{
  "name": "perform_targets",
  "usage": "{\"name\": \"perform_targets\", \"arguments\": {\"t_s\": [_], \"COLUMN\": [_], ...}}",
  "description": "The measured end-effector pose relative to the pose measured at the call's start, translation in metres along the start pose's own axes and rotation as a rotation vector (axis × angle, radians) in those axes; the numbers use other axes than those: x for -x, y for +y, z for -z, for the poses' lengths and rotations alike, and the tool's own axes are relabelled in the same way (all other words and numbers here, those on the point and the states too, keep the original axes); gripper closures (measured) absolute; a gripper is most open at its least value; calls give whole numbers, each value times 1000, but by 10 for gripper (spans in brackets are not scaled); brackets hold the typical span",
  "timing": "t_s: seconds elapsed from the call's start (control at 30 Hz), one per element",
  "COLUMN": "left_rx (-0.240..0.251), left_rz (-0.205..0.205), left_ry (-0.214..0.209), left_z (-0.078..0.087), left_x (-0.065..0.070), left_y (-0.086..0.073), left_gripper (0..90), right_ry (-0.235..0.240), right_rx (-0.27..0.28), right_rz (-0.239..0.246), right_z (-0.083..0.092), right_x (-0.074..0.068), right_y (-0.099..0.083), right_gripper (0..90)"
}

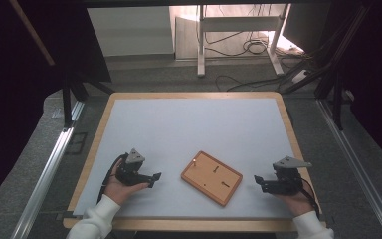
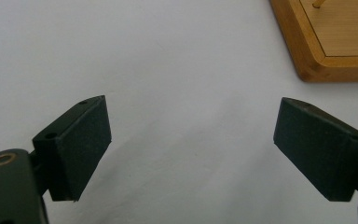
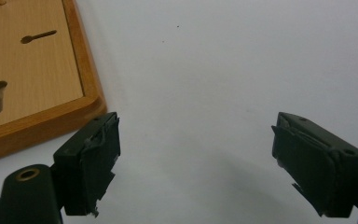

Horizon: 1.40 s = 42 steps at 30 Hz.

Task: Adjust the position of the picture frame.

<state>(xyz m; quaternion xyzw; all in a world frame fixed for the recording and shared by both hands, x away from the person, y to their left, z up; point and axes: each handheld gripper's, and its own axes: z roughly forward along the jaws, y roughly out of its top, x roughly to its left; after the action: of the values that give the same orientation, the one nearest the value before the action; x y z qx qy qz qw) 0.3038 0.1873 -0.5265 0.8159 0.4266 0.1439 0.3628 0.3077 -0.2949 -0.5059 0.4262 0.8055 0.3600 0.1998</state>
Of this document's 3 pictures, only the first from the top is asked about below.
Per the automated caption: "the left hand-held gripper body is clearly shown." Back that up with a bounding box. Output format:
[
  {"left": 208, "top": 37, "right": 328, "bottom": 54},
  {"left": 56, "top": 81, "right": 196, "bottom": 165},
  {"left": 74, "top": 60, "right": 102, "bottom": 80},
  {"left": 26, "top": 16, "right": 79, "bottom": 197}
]
[{"left": 114, "top": 147, "right": 154, "bottom": 187}]

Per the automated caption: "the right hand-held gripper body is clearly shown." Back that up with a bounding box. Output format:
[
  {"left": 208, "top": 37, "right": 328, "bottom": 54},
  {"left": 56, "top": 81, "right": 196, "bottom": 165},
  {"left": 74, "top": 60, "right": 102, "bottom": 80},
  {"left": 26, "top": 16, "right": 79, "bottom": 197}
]
[{"left": 261, "top": 155, "right": 313, "bottom": 196}]

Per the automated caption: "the person's left hand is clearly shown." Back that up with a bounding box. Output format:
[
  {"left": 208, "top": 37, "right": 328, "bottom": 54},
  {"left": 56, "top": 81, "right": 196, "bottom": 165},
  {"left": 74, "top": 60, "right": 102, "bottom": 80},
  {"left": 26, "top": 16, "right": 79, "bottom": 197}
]
[{"left": 103, "top": 158, "right": 150, "bottom": 206}]

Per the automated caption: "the person's right hand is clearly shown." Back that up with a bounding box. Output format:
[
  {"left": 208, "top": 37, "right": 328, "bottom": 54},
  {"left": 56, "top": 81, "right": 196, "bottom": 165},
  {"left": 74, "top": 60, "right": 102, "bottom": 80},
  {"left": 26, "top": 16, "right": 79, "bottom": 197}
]
[{"left": 274, "top": 180, "right": 316, "bottom": 218}]

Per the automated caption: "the wooden tray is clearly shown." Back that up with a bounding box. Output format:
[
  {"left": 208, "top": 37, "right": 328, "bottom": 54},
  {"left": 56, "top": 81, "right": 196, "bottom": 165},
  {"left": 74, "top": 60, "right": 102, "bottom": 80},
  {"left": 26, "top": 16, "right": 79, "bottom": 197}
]
[{"left": 180, "top": 150, "right": 244, "bottom": 208}]

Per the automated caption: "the white table mat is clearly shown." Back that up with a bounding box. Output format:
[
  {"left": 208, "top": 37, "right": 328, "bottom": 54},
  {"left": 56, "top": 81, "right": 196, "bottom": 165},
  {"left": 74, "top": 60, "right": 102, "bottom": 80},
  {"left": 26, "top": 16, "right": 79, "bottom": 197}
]
[{"left": 72, "top": 97, "right": 305, "bottom": 220}]

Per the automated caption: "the wooden table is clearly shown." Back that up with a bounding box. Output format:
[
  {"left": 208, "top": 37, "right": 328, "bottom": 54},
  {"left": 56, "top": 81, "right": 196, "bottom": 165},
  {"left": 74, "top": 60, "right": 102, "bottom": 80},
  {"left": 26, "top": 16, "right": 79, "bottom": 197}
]
[{"left": 62, "top": 91, "right": 327, "bottom": 233}]

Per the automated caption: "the black metal stand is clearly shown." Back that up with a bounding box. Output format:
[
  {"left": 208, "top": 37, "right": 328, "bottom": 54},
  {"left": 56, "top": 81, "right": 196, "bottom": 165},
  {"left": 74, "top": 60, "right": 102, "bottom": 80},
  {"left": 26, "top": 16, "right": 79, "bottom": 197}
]
[
  {"left": 278, "top": 2, "right": 374, "bottom": 131},
  {"left": 60, "top": 64, "right": 115, "bottom": 129}
]

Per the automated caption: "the white power strip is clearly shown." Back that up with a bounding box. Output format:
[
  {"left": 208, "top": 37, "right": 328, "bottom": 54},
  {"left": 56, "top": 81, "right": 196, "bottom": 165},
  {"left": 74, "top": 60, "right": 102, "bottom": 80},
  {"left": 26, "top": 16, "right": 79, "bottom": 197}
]
[{"left": 291, "top": 69, "right": 310, "bottom": 85}]

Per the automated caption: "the dark curtain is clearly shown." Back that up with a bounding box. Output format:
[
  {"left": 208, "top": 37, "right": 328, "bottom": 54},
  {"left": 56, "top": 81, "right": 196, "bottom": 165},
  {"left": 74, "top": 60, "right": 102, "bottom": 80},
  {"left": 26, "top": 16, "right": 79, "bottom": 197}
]
[
  {"left": 324, "top": 0, "right": 382, "bottom": 165},
  {"left": 0, "top": 0, "right": 112, "bottom": 215}
]

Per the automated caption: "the white cabinet panel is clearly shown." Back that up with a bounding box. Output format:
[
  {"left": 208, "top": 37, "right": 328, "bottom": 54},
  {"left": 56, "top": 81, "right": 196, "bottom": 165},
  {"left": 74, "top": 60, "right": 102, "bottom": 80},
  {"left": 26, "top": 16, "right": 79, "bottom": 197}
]
[{"left": 86, "top": 6, "right": 175, "bottom": 58}]

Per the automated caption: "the dark monitor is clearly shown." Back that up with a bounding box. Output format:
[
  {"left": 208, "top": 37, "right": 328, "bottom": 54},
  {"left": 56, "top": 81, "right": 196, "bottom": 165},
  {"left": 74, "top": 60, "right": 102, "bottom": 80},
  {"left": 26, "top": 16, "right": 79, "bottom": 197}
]
[{"left": 283, "top": 3, "right": 333, "bottom": 54}]

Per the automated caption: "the wooden slat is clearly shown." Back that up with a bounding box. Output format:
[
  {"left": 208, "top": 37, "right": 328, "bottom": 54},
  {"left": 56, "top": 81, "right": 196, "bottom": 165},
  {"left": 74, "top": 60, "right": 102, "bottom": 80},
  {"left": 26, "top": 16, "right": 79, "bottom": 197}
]
[{"left": 8, "top": 0, "right": 57, "bottom": 67}]

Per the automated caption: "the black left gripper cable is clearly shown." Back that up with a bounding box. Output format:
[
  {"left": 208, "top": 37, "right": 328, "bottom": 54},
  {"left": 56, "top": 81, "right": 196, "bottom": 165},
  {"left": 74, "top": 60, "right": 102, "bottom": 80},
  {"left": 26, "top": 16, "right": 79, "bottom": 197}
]
[{"left": 95, "top": 152, "right": 129, "bottom": 204}]

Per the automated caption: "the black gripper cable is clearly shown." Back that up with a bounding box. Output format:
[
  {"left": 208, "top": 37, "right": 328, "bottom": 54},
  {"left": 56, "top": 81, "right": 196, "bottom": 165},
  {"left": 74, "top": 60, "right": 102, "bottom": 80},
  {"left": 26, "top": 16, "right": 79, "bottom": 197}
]
[
  {"left": 297, "top": 176, "right": 321, "bottom": 219},
  {"left": 95, "top": 152, "right": 129, "bottom": 204}
]

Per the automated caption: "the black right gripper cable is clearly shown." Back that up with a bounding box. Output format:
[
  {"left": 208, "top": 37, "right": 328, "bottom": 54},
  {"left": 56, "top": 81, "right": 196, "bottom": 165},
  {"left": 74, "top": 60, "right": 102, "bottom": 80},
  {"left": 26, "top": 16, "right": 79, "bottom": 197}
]
[{"left": 297, "top": 176, "right": 321, "bottom": 219}]

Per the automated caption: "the aluminium rail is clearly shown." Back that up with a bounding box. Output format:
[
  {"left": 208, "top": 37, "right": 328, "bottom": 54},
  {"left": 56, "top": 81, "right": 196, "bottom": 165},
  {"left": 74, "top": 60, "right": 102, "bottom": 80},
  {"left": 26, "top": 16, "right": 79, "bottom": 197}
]
[
  {"left": 10, "top": 100, "right": 86, "bottom": 239},
  {"left": 315, "top": 99, "right": 382, "bottom": 239}
]

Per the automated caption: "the black floor cable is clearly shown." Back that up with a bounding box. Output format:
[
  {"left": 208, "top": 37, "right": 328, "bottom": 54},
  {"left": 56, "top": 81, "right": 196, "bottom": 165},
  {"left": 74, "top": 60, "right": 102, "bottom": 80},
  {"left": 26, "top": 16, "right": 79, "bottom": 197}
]
[{"left": 215, "top": 73, "right": 291, "bottom": 93}]

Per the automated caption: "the black floor cables bundle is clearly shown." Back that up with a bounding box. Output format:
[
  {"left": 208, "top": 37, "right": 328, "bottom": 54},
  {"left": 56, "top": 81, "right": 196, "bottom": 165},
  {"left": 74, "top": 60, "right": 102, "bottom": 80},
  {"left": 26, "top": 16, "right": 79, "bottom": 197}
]
[{"left": 204, "top": 4, "right": 273, "bottom": 58}]

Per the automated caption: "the white desk frame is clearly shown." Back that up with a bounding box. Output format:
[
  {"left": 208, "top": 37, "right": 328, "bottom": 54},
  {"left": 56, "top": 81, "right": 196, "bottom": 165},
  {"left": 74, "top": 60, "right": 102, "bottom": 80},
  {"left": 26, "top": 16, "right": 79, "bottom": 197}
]
[{"left": 196, "top": 3, "right": 290, "bottom": 79}]

